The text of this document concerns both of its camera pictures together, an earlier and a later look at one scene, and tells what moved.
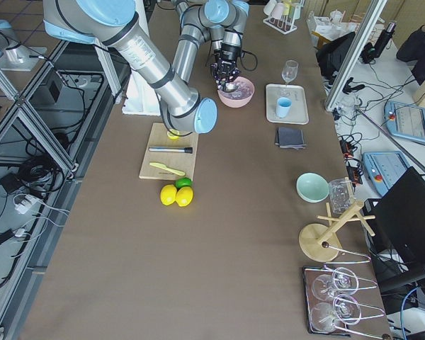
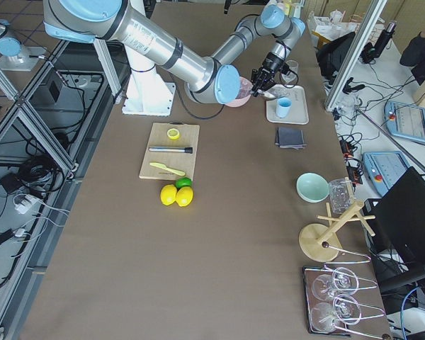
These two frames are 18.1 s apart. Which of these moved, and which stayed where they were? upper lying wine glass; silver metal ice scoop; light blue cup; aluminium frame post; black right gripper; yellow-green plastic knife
Moved: silver metal ice scoop; black right gripper
Stayed: upper lying wine glass; aluminium frame post; yellow-green plastic knife; light blue cup
